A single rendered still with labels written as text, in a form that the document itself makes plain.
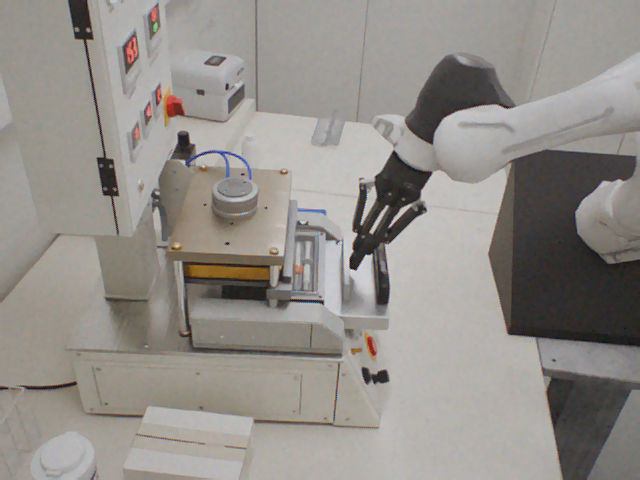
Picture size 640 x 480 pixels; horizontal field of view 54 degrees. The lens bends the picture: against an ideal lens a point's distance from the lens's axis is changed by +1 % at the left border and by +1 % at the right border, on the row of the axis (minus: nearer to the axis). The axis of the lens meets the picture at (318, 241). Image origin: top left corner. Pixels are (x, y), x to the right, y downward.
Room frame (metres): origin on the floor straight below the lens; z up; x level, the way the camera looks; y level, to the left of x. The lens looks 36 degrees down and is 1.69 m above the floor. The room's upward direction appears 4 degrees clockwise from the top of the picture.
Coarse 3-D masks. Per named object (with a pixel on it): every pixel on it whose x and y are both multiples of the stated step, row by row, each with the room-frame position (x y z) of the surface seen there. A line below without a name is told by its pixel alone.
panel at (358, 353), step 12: (348, 336) 0.81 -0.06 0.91; (372, 336) 0.95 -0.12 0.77; (348, 348) 0.78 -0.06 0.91; (360, 348) 0.79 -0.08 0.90; (360, 360) 0.81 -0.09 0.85; (372, 360) 0.87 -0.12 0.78; (360, 372) 0.77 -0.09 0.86; (372, 372) 0.84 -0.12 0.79; (372, 384) 0.80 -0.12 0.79; (372, 396) 0.77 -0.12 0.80
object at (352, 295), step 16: (336, 256) 0.96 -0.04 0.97; (368, 256) 0.97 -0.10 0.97; (336, 272) 0.91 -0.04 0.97; (352, 272) 0.91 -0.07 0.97; (368, 272) 0.92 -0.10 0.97; (224, 288) 0.85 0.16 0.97; (336, 288) 0.86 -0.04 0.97; (352, 288) 0.87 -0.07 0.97; (368, 288) 0.87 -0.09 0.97; (336, 304) 0.82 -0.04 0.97; (352, 304) 0.82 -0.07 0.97; (368, 304) 0.83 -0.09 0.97; (384, 304) 0.83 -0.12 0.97; (352, 320) 0.79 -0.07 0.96; (368, 320) 0.79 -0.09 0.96; (384, 320) 0.80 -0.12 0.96
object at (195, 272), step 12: (192, 264) 0.80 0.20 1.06; (204, 264) 0.80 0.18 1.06; (216, 264) 0.80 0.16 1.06; (228, 264) 0.80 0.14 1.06; (240, 264) 0.80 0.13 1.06; (192, 276) 0.80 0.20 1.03; (204, 276) 0.80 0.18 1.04; (216, 276) 0.80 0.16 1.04; (228, 276) 0.80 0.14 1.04; (240, 276) 0.80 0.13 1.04; (252, 276) 0.80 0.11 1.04; (264, 276) 0.80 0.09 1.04
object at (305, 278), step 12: (300, 240) 0.96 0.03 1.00; (312, 240) 0.96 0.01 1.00; (300, 252) 0.92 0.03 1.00; (312, 252) 0.92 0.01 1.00; (300, 264) 0.88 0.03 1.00; (312, 264) 0.89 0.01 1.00; (300, 276) 0.85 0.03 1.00; (312, 276) 0.85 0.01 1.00; (300, 288) 0.82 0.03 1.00; (312, 288) 0.82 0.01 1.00
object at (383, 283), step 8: (376, 248) 0.94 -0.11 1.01; (384, 248) 0.94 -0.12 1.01; (376, 256) 0.92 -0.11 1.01; (384, 256) 0.92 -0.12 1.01; (376, 264) 0.90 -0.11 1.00; (384, 264) 0.89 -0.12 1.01; (384, 272) 0.87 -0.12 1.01; (384, 280) 0.85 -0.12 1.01; (384, 288) 0.83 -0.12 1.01; (384, 296) 0.83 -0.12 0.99
